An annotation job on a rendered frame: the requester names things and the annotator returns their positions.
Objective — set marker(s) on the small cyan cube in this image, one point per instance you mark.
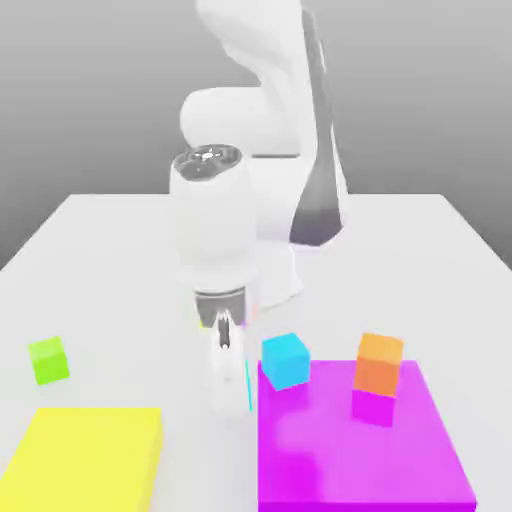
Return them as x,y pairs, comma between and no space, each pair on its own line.
286,362

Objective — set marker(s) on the large magenta box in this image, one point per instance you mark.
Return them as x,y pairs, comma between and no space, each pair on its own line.
360,468

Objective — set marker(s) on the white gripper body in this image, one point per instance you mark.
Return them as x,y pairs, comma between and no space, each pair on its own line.
230,384

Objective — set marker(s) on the small orange cube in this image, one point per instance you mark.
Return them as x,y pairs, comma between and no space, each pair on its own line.
378,366

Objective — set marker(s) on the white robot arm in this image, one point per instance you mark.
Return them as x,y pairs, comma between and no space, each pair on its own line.
216,224

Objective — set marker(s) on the large yellow box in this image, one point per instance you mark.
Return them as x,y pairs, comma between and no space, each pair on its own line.
84,460

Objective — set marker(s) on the small magenta cube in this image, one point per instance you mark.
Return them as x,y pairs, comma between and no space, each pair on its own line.
372,408

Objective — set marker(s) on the small green cube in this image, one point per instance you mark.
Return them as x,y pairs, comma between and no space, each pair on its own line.
50,362

